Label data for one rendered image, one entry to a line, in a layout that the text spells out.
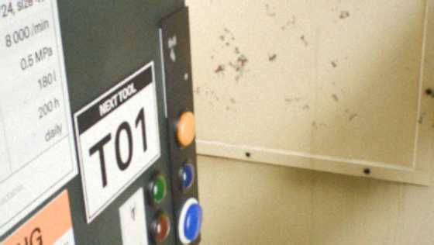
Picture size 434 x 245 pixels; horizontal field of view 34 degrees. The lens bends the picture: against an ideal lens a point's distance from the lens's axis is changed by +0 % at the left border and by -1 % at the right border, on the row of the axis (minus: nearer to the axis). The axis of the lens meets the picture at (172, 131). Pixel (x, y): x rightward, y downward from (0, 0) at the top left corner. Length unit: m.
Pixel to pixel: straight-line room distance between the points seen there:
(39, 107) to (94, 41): 0.06
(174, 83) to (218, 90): 0.81
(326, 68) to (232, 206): 0.35
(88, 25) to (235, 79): 0.91
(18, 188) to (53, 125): 0.04
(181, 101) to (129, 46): 0.09
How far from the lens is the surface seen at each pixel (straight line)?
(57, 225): 0.40
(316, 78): 1.26
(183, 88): 0.53
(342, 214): 1.36
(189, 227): 0.56
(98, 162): 0.43
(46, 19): 0.37
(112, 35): 0.43
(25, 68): 0.36
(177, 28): 0.51
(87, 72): 0.41
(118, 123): 0.45
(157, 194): 0.50
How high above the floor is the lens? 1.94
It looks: 23 degrees down
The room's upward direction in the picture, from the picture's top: 4 degrees counter-clockwise
